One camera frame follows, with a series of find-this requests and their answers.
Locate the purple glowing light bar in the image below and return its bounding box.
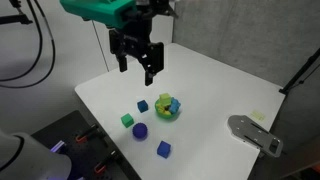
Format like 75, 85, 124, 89
49, 140, 67, 154

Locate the blue block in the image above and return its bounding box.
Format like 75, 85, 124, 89
156, 140, 172, 159

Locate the black orange toggle clamp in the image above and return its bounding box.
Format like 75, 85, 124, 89
93, 150, 120, 175
74, 123, 101, 144

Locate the black perforated base board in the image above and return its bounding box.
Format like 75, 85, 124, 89
31, 110, 141, 180

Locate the purple spiky ball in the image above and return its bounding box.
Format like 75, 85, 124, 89
132, 122, 149, 141

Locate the black tripod stand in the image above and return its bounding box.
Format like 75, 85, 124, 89
278, 47, 320, 96

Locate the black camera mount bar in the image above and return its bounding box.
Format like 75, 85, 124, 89
0, 0, 34, 26

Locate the green bowl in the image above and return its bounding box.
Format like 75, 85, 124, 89
154, 96, 182, 121

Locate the grey metal bracket plate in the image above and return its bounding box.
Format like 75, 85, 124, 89
227, 114, 284, 158

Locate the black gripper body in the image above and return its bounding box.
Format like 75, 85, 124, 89
114, 3, 179, 60

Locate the teal wrist camera housing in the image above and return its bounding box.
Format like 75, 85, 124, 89
59, 0, 138, 30

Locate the yellow toy piece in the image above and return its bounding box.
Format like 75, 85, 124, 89
155, 102, 170, 116

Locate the pale yellow sticky note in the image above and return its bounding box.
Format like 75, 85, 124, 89
250, 110, 267, 122

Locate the navy block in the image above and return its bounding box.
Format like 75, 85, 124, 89
136, 99, 150, 114

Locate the light blue toy piece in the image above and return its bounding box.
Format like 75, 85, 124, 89
167, 97, 182, 115

